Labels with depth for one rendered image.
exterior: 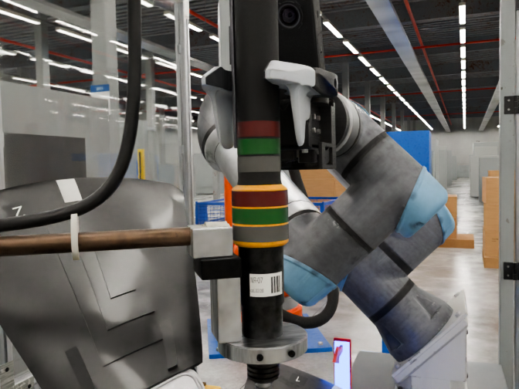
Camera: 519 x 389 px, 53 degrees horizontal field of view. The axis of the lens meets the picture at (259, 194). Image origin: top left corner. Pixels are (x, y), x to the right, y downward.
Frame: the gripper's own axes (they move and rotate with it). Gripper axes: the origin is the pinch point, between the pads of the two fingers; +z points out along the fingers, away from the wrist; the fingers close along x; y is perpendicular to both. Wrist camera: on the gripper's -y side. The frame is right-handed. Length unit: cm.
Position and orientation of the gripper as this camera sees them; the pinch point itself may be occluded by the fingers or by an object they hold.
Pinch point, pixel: (242, 69)
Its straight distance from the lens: 38.3
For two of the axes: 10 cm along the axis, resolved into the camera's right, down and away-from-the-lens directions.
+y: 0.3, 10.0, 0.4
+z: -3.6, 0.5, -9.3
